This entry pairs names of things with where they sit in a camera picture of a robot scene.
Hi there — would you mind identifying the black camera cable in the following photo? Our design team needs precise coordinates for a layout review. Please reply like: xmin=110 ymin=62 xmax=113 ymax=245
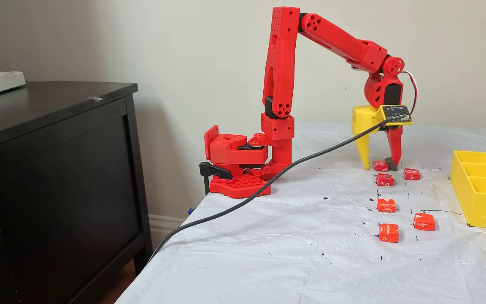
xmin=147 ymin=118 xmax=397 ymax=263

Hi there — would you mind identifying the black wooden dresser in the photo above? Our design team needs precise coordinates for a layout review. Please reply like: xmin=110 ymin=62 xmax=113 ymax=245
xmin=0 ymin=81 xmax=154 ymax=304

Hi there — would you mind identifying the black table clamp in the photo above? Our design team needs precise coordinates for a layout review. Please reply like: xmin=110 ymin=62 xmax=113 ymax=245
xmin=199 ymin=162 xmax=232 ymax=195

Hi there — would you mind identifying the white red black servo wire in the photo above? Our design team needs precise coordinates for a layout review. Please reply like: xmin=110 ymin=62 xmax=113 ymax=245
xmin=401 ymin=71 xmax=418 ymax=117

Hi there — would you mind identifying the white plastic table cover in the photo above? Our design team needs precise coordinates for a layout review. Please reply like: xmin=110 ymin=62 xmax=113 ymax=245
xmin=116 ymin=120 xmax=486 ymax=304

